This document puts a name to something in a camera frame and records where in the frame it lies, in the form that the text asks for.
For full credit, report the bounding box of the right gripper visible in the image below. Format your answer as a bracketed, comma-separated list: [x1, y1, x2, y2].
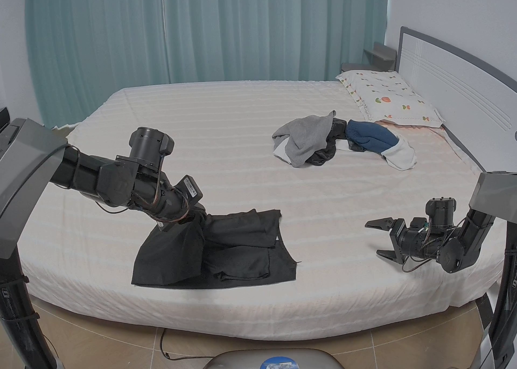
[365, 218, 427, 266]

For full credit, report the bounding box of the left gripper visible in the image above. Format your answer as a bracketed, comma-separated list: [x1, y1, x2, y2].
[157, 184, 207, 235]

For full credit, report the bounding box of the black T-shirt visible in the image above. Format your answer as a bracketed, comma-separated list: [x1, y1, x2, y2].
[131, 209, 301, 289]

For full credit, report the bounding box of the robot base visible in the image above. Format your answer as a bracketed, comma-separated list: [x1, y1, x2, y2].
[202, 349, 338, 369]

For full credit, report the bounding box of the bed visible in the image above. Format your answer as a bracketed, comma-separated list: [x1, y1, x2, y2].
[18, 26, 517, 340]

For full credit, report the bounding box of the white garment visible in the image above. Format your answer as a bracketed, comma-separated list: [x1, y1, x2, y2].
[273, 139, 292, 163]
[382, 136, 417, 171]

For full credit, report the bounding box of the dark blue garment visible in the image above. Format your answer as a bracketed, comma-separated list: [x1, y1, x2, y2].
[345, 119, 399, 156]

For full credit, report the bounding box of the black shiny garment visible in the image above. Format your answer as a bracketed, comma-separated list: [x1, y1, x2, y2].
[306, 118, 366, 167]

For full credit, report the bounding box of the grey garment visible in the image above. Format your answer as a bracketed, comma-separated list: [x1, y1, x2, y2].
[272, 110, 337, 168]

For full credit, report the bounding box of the white printed pillow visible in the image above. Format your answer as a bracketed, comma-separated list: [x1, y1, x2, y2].
[336, 70, 446, 128]

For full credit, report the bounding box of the grey bedside table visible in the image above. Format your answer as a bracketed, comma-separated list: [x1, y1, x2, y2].
[341, 41, 397, 73]

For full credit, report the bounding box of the blue-green curtain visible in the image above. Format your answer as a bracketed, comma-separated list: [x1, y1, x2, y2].
[162, 0, 389, 82]
[26, 0, 170, 128]

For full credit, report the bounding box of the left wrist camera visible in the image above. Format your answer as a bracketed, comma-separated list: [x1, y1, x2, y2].
[178, 175, 203, 203]

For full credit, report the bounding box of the black cable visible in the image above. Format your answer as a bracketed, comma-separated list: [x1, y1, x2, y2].
[159, 328, 215, 360]
[0, 144, 79, 220]
[401, 258, 434, 274]

